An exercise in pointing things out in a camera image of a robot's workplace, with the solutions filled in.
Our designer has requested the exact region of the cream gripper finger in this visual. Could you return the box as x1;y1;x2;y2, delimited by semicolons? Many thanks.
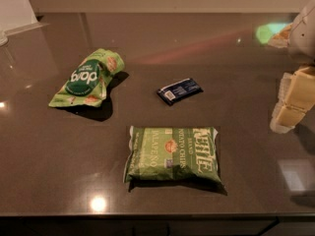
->
270;66;315;134

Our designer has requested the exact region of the green rice chip bag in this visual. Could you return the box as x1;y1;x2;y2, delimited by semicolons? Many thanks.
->
48;48;125;107

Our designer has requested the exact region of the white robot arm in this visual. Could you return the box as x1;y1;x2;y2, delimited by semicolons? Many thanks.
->
268;0;315;134

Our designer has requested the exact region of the green jalapeno potato chip bag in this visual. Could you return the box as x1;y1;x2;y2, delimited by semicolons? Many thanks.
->
124;126;221;184

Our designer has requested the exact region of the dark blue snack packet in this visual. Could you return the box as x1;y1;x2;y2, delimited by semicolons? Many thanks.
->
157;78;203;106

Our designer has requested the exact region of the white object at left edge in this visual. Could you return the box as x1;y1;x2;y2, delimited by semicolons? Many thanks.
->
0;0;46;46

